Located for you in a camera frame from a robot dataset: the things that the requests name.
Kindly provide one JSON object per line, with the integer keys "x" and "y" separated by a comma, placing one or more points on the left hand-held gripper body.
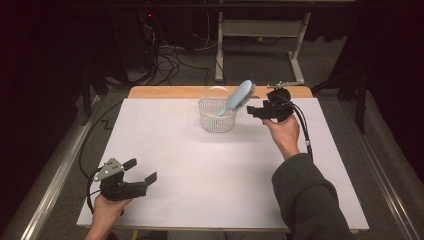
{"x": 116, "y": 190}

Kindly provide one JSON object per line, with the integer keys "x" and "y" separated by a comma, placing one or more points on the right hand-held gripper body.
{"x": 278, "y": 106}

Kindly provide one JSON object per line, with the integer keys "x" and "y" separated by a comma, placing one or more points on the light blue hairbrush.
{"x": 238, "y": 95}

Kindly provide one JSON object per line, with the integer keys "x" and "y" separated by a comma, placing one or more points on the white plastic mesh basket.
{"x": 213, "y": 125}

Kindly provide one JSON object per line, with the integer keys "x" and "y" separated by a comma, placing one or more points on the person's left hand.
{"x": 106, "y": 215}

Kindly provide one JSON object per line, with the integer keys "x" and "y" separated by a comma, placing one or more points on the person's right hand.
{"x": 286, "y": 136}

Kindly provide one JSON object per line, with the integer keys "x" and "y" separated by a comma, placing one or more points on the white table cover sheet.
{"x": 216, "y": 173}

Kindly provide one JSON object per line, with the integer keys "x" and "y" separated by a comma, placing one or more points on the small yellow object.
{"x": 260, "y": 39}

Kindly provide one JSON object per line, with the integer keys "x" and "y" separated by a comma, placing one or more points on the black stand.
{"x": 361, "y": 100}

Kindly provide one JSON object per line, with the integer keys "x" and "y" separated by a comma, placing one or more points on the metal floor rail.
{"x": 366, "y": 146}
{"x": 56, "y": 180}

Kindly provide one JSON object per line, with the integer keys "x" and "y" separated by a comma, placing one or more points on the white metal desk frame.
{"x": 260, "y": 28}

